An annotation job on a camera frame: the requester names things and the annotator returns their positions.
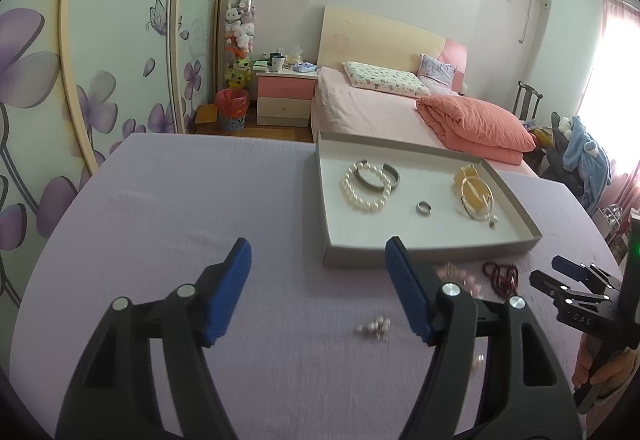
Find dark red bead bracelet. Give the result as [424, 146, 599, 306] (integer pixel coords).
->
[480, 261, 522, 297]

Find pink bead bracelet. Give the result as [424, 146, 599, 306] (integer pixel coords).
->
[435, 261, 484, 299]

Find grey cardboard jewelry tray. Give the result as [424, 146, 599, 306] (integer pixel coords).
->
[316, 131, 542, 268]

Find person's right hand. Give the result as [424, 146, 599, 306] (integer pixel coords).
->
[572, 336, 639, 398]

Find amber yellow bangle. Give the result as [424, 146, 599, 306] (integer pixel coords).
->
[454, 165, 494, 218]

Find blue plush robe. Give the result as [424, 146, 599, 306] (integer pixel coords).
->
[546, 112, 611, 216]

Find folded coral duvet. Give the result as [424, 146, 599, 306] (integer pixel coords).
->
[416, 95, 536, 166]

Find dark wooden chair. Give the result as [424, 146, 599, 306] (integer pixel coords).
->
[512, 81, 544, 122]

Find pink curtain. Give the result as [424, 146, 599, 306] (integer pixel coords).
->
[580, 0, 639, 231]

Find dark metal cuff bangle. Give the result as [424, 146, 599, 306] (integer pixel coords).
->
[354, 163, 400, 193]

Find purple table cloth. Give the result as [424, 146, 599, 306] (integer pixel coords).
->
[8, 131, 626, 440]

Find pink patterned pillow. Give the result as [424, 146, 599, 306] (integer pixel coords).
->
[418, 54, 457, 89]

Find bed with pink sheet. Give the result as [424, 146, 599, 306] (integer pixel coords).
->
[311, 67, 534, 176]

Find floral white pillow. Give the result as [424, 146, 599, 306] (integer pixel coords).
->
[343, 61, 431, 98]

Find cardboard box on floor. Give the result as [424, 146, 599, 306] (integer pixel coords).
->
[194, 104, 218, 126]

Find beige pink headboard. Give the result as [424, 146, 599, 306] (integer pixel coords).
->
[317, 6, 468, 93]

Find pink beige nightstand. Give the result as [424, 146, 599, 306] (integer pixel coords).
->
[255, 71, 318, 127]

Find red lined waste bin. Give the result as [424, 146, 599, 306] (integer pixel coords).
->
[215, 88, 250, 131]

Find white mug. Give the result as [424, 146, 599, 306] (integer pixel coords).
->
[269, 55, 286, 73]

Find floral sliding wardrobe doors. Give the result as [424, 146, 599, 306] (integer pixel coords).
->
[0, 0, 237, 321]

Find plush toy display tube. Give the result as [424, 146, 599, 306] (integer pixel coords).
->
[224, 0, 255, 89]

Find white pearl bracelet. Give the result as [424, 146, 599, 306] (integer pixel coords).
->
[340, 159, 395, 213]

